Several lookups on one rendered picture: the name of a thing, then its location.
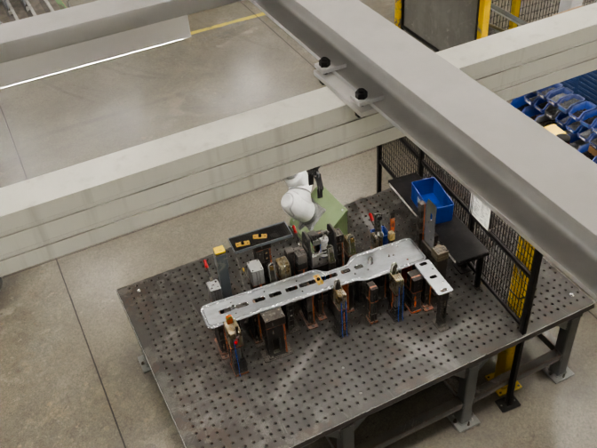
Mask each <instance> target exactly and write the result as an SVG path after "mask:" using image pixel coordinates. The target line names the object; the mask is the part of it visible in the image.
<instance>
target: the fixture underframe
mask: <svg viewBox="0 0 597 448"><path fill-rule="evenodd" d="M581 316H583V313H582V314H580V315H578V316H575V317H573V318H571V319H570V320H568V321H565V322H563V323H561V324H558V325H556V326H559V327H560V330H559V333H558V337H557V338H555V337H554V336H553V335H552V334H551V333H550V332H549V331H548V330H546V331H544V332H541V333H540V334H538V335H536V336H538V337H539V338H540V339H541V340H542V341H543V342H544V343H545V344H546V345H547V347H549V348H550V349H551V350H552V351H550V352H547V353H545V354H543V355H542V356H539V357H537V358H535V359H533V360H531V361H529V362H527V363H526V364H523V365H520V366H519V371H518V375H517V379H516V381H517V380H520V379H523V378H525V377H527V376H529V375H531V374H532V373H534V372H537V371H540V370H542V371H543V372H544V373H545V374H546V375H547V376H548V377H549V378H550V379H551V380H552V381H553V382H554V383H555V384H558V383H560V382H562V381H564V380H566V379H568V378H570V377H572V376H574V375H575V373H574V372H573V371H571V370H570V368H569V367H568V366H567V365H568V361H569V356H570V353H571V349H572V346H573V343H574V339H575V337H576V333H577V328H578V324H579V321H580V317H581ZM489 359H490V357H489V358H487V359H485V360H483V361H481V362H479V363H478V364H475V365H472V366H470V367H468V368H466V369H464V370H463V371H461V372H458V373H456V374H453V375H455V376H458V377H459V382H458V381H457V380H456V379H455V377H454V376H453V375H451V376H449V377H448V378H446V379H444V380H441V381H442V382H443V383H444V385H445V386H446V387H447V388H448V390H449V391H450V392H451V393H452V395H453V396H454V397H455V398H453V399H451V400H449V401H448V402H446V403H444V404H441V405H439V406H437V407H435V408H433V409H431V410H429V411H427V412H424V413H422V414H420V415H418V416H417V417H415V418H413V419H411V420H408V421H406V422H404V423H403V424H401V425H399V426H397V427H394V428H391V429H389V430H387V431H386V432H384V433H382V434H380V435H378V436H375V437H373V438H371V439H370V440H368V441H366V442H364V443H362V444H359V445H356V446H354V431H355V430H356V429H357V428H358V427H359V426H360V424H361V423H362V422H363V421H364V420H365V418H366V417H367V416H366V417H364V418H362V419H360V420H357V421H355V422H353V423H351V424H349V425H347V426H345V427H343V428H340V429H338V430H336V431H334V432H332V433H330V434H328V435H327V436H325V437H326V439H327V440H328V442H329V444H330V446H331V447H332V448H384V447H386V446H388V445H390V444H392V443H394V442H396V441H398V440H400V439H402V438H404V437H406V436H408V435H410V434H412V433H414V432H416V431H418V430H420V429H421V428H424V427H426V426H428V425H430V424H432V423H434V422H436V421H438V420H441V419H443V418H445V417H447V418H448V419H449V420H450V422H451V423H452V424H453V426H454V427H455V428H456V429H457V431H458V432H459V433H461V432H463V431H465V430H467V429H469V428H471V427H473V426H475V425H477V424H479V423H481V422H480V421H479V420H478V418H477V417H476V416H475V415H474V413H473V412H472V404H474V403H475V402H477V401H479V400H481V399H483V398H484V397H486V396H489V395H490V394H492V393H494V392H496V391H497V390H499V389H501V388H502V387H504V386H506V385H508V382H509V378H510V373H511V370H509V371H507V372H503V373H501V374H499V375H498V376H496V377H495V378H493V379H491V380H489V381H487V382H485V383H483V384H481V385H480V386H479V387H476V383H477V377H478V371H479V370H480V369H481V368H482V367H483V366H484V365H485V363H486V362H487V361H488V360H489ZM138 360H139V363H140V366H141V368H142V370H143V372H144V373H146V372H150V371H151V370H150V368H149V365H148V363H147V359H146V358H145V356H144V354H143V355H142V356H138Z"/></svg>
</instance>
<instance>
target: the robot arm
mask: <svg viewBox="0 0 597 448"><path fill-rule="evenodd" d="M320 167H321V166H318V167H315V168H313V169H310V170H307V171H304V172H300V173H298V174H295V175H292V176H290V177H287V178H284V180H285V181H286V183H287V186H288V187H289V190H288V192H287V193H285V194H284V195H283V198H282V201H281V206H282V208H283V210H284V211H285V212H286V213H287V214H288V215H289V216H291V217H292V218H293V219H295V220H298V221H299V224H298V229H299V230H301V229H302V228H303V227H304V226H306V227H307V228H308V230H309V231H312V230H313V228H314V225H315V224H316V223H317V221H318V220H319V219H320V218H321V216H322V215H323V214H324V213H325V211H326V210H325V209H324V208H322V207H321V206H320V205H319V204H318V203H316V202H315V201H314V199H313V198H311V190H312V186H313V185H314V178H315V181H316V185H317V187H318V189H317V198H322V191H323V190H324V188H323V184H322V177H321V174H320V173H319V170H318V169H319V168H320ZM315 176H316V177H315Z"/></svg>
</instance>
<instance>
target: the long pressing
mask: <svg viewBox="0 0 597 448"><path fill-rule="evenodd" d="M397 246H398V247H397ZM388 254H390V257H388ZM393 254H394V256H393ZM370 256H371V257H372V258H373V264H371V265H370V264H368V258H369V257H370ZM423 260H426V256H425V254H424V253H422V251H421V250H420V249H419V248H418V246H417V245H416V244H415V242H414V241H413V240H412V239H410V238H404V239H402V240H399V241H395V242H392V243H390V244H385V245H382V246H379V247H377V248H374V249H371V250H368V251H366V252H360V253H357V254H355V255H353V256H351V257H350V259H349V261H348V263H347V264H346V265H345V266H343V267H340V268H335V269H333V270H329V271H321V270H317V269H313V270H310V271H307V272H304V273H301V274H298V275H295V276H291V277H288V278H285V279H283V280H280V281H277V282H274V283H271V284H266V285H263V286H260V287H258V288H255V289H252V290H249V291H247V292H242V293H239V294H236V295H233V296H230V297H227V298H225V299H222V300H217V301H214V302H212V303H209V304H206V305H203V306H202V307H201V314H202V316H203V320H204V322H205V324H206V326H207V327H208V328H210V329H215V328H218V327H220V326H223V325H224V322H226V315H229V314H231V315H232V317H233V319H236V321H239V320H242V319H244V318H247V317H250V316H255V315H257V314H260V313H263V312H266V311H268V310H271V309H274V308H279V307H281V306H284V305H287V304H289V303H292V302H294V301H297V300H302V299H304V298H307V297H310V296H313V295H316V294H318V293H321V292H326V291H328V290H331V289H333V284H334V280H336V279H339V280H340V282H341V286H342V285H345V284H350V283H352V282H356V281H369V280H371V279H374V278H377V277H380V276H384V275H387V274H389V271H390V267H391V264H392V263H393V262H396V263H397V264H398V268H397V271H398V270H401V269H404V268H407V267H410V266H413V265H415V263H418V262H420V261H423ZM358 265H362V268H358V269H355V268H354V267H355V266H358ZM345 269H349V270H350V272H347V273H345V274H342V273H341V271H342V270H345ZM334 273H336V274H337V276H334V277H332V278H329V279H326V280H323V282H324V284H320V285H318V284H317V283H315V284H310V285H308V286H305V287H299V285H300V284H303V283H306V282H309V281H312V280H314V278H313V276H315V275H319V276H320V277H323V276H328V275H331V274H334ZM296 281H297V282H296ZM293 286H297V287H298V289H296V290H293V291H290V292H286V291H285V290H286V289H288V288H291V287H293ZM275 292H281V293H282V294H280V295H277V296H274V297H272V298H270V297H269V294H272V293H275ZM261 297H264V298H265V299H264V300H262V301H259V302H256V303H253V300H255V299H258V298H261ZM230 302H231V303H230ZM244 302H248V304H249V305H248V306H245V307H242V308H236V307H235V309H232V307H231V306H232V305H233V304H234V305H235V306H236V305H239V304H242V303H244ZM226 308H231V309H232V310H231V311H229V312H226V313H224V314H220V313H219V311H220V310H223V309H226Z"/></svg>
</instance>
